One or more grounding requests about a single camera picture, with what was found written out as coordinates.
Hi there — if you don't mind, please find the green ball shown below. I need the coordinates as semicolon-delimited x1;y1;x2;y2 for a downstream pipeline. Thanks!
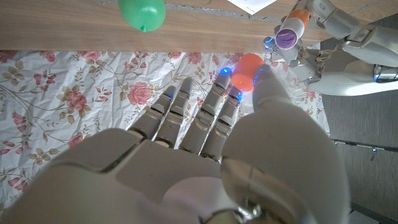
117;0;167;34

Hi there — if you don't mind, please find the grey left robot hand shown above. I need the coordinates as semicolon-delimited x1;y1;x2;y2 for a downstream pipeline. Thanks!
262;0;398;97

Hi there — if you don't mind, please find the flat white rectangular box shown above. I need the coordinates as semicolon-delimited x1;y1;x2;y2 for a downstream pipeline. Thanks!
226;0;277;16

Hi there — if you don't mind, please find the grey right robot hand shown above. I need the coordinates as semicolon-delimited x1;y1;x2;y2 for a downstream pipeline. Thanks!
0;63;352;224

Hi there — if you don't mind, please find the grey tape table outline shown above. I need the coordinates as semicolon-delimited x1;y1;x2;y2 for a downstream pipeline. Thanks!
161;0;315;24

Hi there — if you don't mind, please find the glue stick with blue label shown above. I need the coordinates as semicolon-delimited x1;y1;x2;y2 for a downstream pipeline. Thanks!
275;8;311;50

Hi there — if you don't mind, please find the orange glue stick cap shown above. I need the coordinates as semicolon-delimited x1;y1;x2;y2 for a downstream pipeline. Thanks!
230;53;265;93

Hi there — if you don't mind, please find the floral rose print curtain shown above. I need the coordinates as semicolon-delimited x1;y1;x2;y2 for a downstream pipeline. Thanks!
0;49;330;212

